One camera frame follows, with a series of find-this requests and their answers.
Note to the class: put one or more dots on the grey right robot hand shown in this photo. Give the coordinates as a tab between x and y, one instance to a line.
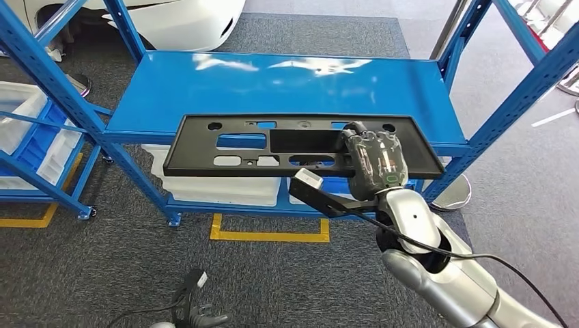
377	163

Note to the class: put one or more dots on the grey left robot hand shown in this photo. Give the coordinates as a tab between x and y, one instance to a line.
208	319

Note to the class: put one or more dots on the black plastic plate frame part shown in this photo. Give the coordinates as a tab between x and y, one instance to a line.
298	141

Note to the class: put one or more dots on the blue metal shelf rack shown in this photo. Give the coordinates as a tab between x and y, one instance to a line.
271	90

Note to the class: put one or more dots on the chrome stanchion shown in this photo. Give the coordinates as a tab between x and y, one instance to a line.
80	83
452	194
569	83

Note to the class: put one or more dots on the dark grey carpet mat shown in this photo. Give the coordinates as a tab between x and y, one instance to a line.
113	271

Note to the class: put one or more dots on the white plastic tray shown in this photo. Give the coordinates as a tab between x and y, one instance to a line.
217	190

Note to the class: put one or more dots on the red barrier belt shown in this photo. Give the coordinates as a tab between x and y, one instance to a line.
541	46

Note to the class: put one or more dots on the small blue metal rack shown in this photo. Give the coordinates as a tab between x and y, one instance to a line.
40	183

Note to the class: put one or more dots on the white car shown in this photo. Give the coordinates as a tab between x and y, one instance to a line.
181	22

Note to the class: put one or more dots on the white crumpled cloth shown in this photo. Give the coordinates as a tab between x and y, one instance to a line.
54	54

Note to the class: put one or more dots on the black left camera mount bracket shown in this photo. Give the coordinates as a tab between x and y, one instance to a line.
187	299

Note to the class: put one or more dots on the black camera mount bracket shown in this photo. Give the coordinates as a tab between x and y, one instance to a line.
316	199
187	299

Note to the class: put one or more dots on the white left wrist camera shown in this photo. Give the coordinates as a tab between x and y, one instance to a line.
201	279

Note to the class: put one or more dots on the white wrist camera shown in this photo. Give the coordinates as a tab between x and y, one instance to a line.
201	279
309	178

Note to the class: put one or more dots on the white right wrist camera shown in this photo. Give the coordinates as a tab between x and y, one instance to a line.
309	178

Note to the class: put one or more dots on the black right camera mount bracket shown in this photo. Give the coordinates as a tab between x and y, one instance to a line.
316	199

